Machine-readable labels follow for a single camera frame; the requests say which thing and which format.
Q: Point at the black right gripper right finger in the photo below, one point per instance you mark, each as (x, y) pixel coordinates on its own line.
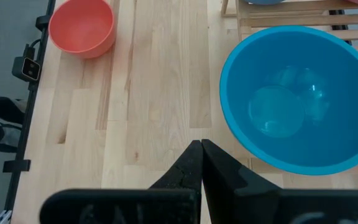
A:
(259, 205)

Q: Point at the orange bowl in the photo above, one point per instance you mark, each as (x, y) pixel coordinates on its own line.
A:
(82, 28)

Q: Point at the cyan bowl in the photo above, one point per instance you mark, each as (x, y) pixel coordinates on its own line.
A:
(300, 99)

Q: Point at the wooden slatted shelf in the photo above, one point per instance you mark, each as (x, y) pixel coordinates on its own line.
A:
(291, 18)

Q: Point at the slate blue bowl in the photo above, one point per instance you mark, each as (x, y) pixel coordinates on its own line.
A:
(264, 1)

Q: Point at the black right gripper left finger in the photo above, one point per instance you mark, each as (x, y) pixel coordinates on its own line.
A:
(120, 207)

